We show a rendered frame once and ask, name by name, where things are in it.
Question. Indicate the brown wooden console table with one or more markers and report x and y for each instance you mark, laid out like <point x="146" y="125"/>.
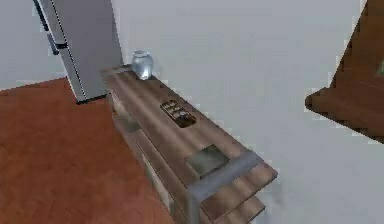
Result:
<point x="173" y="133"/>

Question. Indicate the dark remote control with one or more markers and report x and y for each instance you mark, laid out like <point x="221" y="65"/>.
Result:
<point x="177" y="113"/>

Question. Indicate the grey fridge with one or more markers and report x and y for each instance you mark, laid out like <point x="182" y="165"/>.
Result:
<point x="87" y="43"/>

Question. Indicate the clear glass vase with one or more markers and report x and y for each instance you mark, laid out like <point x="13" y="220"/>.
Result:
<point x="142" y="64"/>

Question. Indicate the brown wooden cupboard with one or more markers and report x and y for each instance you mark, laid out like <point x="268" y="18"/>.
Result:
<point x="356" y="83"/>

